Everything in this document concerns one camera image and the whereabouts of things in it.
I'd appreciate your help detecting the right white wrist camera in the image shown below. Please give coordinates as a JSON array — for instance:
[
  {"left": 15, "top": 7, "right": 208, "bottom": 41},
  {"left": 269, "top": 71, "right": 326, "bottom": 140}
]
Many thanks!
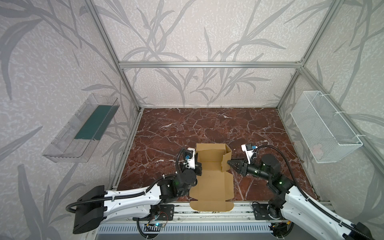
[{"left": 241, "top": 144, "right": 258, "bottom": 164}]

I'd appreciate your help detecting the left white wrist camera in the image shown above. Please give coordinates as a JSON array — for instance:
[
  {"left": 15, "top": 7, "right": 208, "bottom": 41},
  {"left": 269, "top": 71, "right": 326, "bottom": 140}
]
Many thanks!
[{"left": 184, "top": 148, "right": 196, "bottom": 170}]

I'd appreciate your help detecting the white wire mesh basket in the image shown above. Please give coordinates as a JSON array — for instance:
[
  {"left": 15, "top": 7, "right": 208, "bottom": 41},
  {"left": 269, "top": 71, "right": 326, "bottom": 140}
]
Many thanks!
[{"left": 291, "top": 91, "right": 363, "bottom": 164}]

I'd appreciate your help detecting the clear plastic wall bin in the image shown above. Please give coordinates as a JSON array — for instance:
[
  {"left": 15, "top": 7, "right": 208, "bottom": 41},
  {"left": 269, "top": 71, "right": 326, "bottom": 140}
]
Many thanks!
[{"left": 43, "top": 94, "right": 120, "bottom": 163}]

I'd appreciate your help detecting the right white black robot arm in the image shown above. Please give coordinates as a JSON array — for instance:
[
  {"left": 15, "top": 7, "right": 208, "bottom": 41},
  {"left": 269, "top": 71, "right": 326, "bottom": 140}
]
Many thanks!
[{"left": 228, "top": 154, "right": 373, "bottom": 240}]

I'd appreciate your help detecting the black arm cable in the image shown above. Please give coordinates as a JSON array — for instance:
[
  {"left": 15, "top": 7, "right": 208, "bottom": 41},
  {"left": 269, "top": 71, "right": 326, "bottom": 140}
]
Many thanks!
[
  {"left": 253, "top": 144, "right": 373, "bottom": 240},
  {"left": 65, "top": 147, "right": 187, "bottom": 214}
]

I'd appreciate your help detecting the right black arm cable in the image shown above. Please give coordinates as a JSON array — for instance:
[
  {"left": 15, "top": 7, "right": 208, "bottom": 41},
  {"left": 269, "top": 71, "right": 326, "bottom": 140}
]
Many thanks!
[{"left": 253, "top": 144, "right": 373, "bottom": 240}]

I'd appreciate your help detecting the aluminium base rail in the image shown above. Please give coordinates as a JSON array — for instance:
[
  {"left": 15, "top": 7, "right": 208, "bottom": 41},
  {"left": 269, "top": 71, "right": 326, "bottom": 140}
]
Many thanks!
[{"left": 86, "top": 201, "right": 340, "bottom": 224}]

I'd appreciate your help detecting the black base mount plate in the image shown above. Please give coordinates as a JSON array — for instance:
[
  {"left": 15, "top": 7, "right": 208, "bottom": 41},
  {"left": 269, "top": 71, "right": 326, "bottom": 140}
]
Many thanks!
[
  {"left": 252, "top": 202, "right": 288, "bottom": 223},
  {"left": 133, "top": 204, "right": 175, "bottom": 221}
]

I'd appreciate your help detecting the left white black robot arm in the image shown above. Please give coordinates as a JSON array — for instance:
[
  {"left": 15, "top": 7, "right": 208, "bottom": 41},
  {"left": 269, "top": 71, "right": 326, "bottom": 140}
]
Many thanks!
[{"left": 66, "top": 167, "right": 202, "bottom": 235}]

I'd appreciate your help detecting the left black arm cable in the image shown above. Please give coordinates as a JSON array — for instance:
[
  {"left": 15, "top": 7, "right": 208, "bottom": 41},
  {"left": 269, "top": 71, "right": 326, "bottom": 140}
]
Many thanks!
[{"left": 65, "top": 147, "right": 187, "bottom": 214}]

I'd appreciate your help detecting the aluminium cage frame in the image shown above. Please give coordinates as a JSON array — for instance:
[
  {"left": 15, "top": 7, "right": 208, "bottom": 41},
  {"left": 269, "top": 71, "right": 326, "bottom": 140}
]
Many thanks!
[{"left": 85, "top": 0, "right": 384, "bottom": 173}]

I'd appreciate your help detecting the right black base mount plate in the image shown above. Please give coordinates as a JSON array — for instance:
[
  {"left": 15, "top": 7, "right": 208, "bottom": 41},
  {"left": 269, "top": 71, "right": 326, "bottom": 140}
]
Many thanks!
[{"left": 252, "top": 202, "right": 288, "bottom": 223}]

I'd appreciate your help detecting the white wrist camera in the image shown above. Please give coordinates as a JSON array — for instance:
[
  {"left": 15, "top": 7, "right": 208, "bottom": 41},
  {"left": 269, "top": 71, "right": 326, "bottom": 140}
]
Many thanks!
[
  {"left": 241, "top": 144, "right": 258, "bottom": 164},
  {"left": 184, "top": 148, "right": 196, "bottom": 170}
]

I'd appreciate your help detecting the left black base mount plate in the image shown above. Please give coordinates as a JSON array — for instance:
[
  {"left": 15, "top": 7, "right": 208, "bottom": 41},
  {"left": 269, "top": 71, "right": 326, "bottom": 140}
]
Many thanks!
[{"left": 133, "top": 204, "right": 175, "bottom": 221}]

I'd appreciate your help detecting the brown cardboard box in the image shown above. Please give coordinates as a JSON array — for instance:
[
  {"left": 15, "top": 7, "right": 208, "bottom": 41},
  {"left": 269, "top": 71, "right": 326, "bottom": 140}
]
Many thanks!
[{"left": 189, "top": 144, "right": 234, "bottom": 212}]

